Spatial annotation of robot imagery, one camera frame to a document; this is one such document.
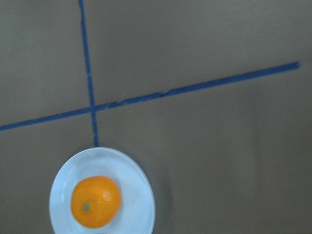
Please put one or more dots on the orange fruit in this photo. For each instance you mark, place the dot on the orange fruit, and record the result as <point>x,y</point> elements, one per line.
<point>95,201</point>

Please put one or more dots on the light blue plate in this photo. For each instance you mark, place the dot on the light blue plate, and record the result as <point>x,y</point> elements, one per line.
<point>137,213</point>

